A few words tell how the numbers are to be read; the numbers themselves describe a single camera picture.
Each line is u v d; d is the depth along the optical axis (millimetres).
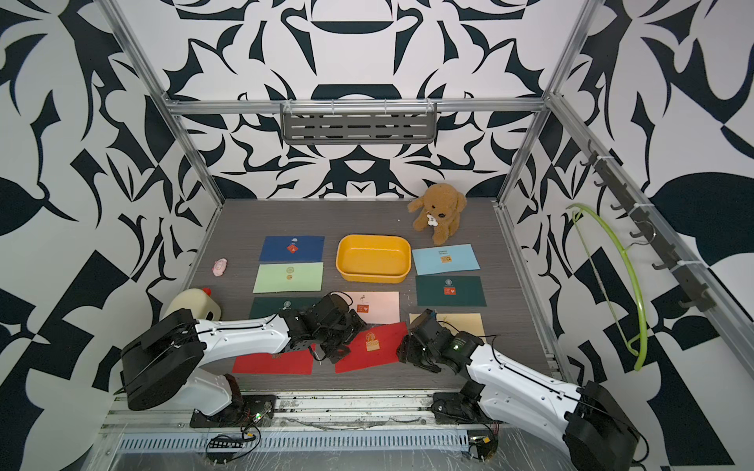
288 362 862
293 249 1050
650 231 556
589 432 409
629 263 603
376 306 921
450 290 964
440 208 964
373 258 1040
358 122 941
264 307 955
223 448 724
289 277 990
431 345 629
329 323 665
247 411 729
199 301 825
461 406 662
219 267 990
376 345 850
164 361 425
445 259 1040
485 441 714
